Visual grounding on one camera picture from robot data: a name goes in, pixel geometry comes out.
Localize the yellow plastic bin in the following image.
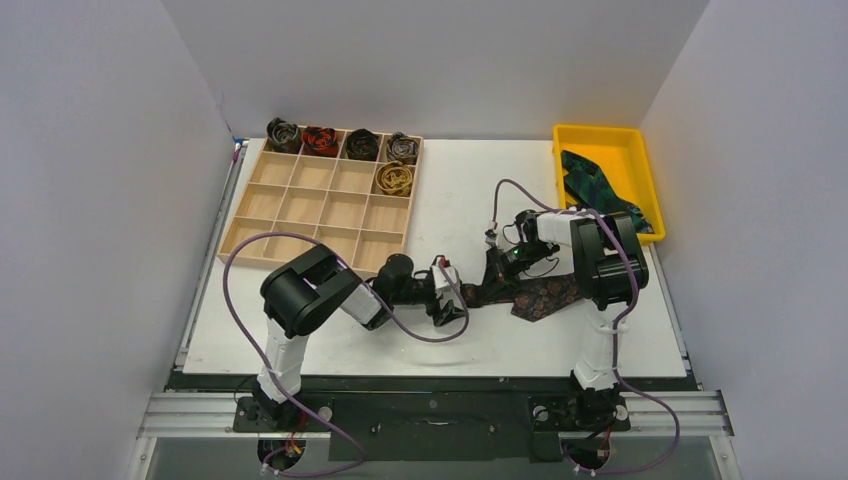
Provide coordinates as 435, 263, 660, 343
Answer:
553, 124, 666, 245

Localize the dark orange paisley tie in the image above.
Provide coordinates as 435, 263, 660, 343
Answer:
460, 274, 584, 323

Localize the aluminium frame rail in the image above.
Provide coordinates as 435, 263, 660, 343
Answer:
128, 391, 741, 479

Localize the black gold rolled tie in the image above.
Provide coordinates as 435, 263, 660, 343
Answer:
344, 128, 380, 162

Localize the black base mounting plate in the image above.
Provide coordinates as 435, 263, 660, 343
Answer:
142, 376, 697, 470

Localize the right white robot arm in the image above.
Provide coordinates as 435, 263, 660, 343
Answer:
461, 210, 649, 431

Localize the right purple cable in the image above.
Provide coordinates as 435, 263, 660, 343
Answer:
493, 178, 682, 478

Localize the dark grey rolled tie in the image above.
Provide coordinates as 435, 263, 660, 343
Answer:
266, 117, 302, 154

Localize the red black rolled tie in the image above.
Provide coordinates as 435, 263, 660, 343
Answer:
301, 126, 339, 157

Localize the green striped tie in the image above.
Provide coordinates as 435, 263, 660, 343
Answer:
560, 150, 654, 234

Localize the grey brown rolled tie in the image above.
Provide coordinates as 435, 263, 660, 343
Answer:
386, 132, 419, 166

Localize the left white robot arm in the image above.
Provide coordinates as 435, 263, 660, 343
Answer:
252, 245, 467, 430

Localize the wooden compartment tray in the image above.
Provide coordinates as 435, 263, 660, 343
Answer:
217, 129, 423, 278

